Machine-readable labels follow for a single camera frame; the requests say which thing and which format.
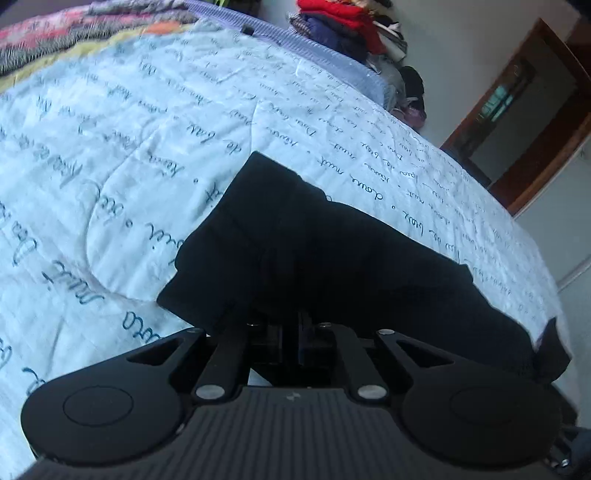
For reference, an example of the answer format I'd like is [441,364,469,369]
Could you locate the white wardrobe with flower prints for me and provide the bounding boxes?
[512,152,591,296]

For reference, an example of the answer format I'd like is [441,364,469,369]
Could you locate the white quilt with script print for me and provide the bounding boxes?
[0,21,568,480]

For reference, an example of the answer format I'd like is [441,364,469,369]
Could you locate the navy garment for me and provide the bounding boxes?
[302,16,372,64]

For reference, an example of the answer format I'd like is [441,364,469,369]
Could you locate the red garment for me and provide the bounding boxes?
[297,0,389,55]

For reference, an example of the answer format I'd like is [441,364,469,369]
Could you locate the colourful patterned blanket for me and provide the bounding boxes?
[0,0,204,77]

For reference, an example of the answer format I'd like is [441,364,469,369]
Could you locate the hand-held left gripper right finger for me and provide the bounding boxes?
[298,318,465,402]

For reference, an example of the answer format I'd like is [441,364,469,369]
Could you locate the black garment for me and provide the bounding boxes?
[399,66,426,100]

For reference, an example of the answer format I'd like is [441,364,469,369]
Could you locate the black pants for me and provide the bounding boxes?
[157,151,573,385]

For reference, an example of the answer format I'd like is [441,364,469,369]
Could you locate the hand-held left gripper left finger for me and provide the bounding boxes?
[126,318,283,402]

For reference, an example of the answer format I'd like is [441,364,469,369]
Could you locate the purple bag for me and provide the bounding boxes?
[404,99,426,130]

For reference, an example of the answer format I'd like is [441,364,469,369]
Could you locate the wooden door frame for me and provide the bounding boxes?
[440,17,591,217]

